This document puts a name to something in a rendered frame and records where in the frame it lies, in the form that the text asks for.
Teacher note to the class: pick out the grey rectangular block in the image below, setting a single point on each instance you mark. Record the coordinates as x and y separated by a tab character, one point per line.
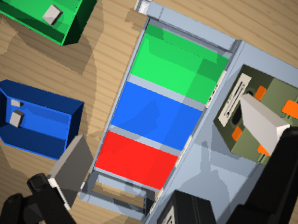
16	118
16	103

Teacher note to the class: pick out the light grey block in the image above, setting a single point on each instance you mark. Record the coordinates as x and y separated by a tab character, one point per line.
52	14

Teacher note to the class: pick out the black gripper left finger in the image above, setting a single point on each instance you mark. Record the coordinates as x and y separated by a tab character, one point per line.
65	179

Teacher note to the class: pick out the dark grey metal shelf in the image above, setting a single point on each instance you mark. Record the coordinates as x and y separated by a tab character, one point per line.
160	110

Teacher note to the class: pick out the blue bin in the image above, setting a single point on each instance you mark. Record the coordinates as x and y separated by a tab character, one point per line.
42	131

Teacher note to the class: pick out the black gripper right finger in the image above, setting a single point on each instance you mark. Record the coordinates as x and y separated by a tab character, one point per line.
274	196

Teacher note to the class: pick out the green bin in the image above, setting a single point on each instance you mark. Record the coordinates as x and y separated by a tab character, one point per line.
30	12

